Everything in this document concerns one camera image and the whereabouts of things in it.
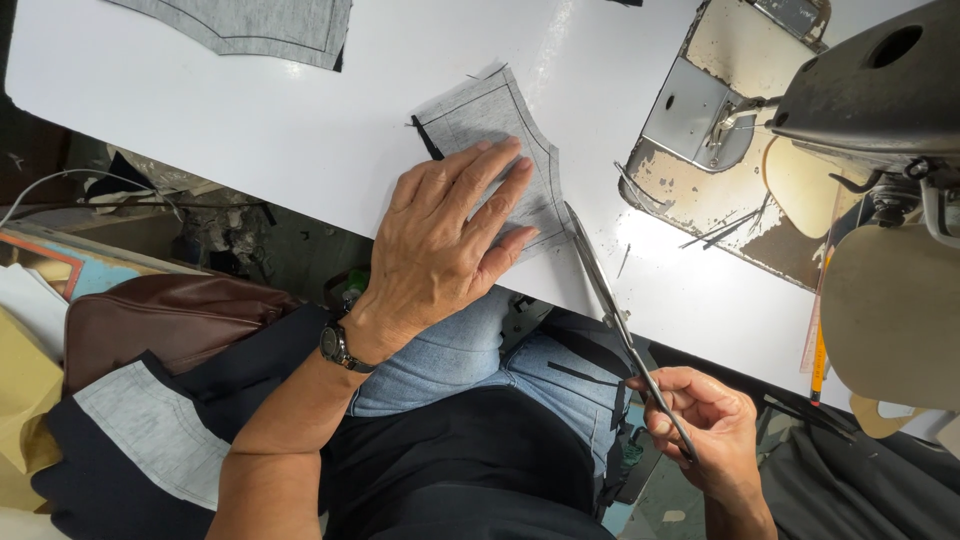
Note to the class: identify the person's right hand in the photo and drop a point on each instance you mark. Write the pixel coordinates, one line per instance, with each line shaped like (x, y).
(709, 435)

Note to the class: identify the person's left hand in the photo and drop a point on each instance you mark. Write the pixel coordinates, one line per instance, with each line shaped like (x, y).
(427, 255)

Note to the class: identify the grey fabric pocket piece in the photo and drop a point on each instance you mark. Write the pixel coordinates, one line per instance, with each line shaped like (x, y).
(499, 142)

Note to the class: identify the metal scissors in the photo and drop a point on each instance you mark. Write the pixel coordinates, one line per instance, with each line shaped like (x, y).
(611, 307)

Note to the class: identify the person's blue jeans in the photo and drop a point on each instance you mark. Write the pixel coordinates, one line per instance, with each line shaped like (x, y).
(487, 367)

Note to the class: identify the black wristwatch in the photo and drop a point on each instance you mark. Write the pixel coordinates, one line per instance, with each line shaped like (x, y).
(337, 349)

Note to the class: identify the yellow pencil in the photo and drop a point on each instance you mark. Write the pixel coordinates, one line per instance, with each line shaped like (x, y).
(818, 352)

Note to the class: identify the black fabric strip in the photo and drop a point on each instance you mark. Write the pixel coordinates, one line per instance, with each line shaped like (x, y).
(585, 375)

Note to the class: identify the dark grey fabric heap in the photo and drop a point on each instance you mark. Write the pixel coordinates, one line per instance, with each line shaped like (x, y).
(855, 480)

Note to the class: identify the person's black shirt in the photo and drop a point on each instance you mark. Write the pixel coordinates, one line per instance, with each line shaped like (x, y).
(465, 472)

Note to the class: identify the brown leather bag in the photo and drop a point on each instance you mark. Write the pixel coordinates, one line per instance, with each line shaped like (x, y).
(165, 319)

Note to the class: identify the large grey fabric piece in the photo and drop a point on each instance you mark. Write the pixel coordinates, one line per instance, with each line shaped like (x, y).
(255, 26)

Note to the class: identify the industrial sewing machine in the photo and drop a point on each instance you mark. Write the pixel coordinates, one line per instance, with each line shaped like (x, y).
(825, 150)

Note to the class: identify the navy garment with grey pocket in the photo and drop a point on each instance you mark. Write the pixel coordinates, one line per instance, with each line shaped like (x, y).
(142, 435)

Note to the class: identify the yellow paper pattern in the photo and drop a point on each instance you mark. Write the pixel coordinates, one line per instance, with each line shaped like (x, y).
(26, 412)

